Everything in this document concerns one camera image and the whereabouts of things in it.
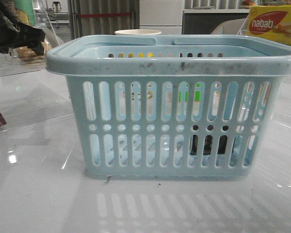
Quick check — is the beige sofa chair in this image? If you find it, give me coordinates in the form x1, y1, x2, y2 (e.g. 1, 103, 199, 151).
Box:
211, 18, 247, 35

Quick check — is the white shelf with dark drawers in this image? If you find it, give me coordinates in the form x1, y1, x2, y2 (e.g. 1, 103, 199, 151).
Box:
182, 0, 249, 34

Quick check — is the yellow nabati wafer box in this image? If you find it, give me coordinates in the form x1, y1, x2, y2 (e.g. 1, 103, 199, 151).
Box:
246, 5, 291, 46

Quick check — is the white drawer cabinet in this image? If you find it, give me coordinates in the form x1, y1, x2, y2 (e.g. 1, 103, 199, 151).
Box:
139, 0, 184, 34

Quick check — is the black white tissue pack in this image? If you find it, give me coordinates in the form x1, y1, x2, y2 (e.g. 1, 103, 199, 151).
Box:
189, 134, 227, 156

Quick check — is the light blue plastic basket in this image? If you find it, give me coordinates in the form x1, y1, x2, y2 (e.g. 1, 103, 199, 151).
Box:
46, 35, 291, 178

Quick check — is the left clear acrylic shelf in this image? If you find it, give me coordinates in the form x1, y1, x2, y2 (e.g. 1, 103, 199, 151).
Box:
0, 0, 70, 76

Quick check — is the bread slice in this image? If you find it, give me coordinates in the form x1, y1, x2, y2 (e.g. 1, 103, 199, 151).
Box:
11, 40, 52, 59

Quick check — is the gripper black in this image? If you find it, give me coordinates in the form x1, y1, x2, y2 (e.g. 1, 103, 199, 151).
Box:
0, 1, 45, 55

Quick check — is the green cartoon snack can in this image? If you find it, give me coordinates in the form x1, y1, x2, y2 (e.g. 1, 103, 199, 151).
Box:
14, 0, 36, 26

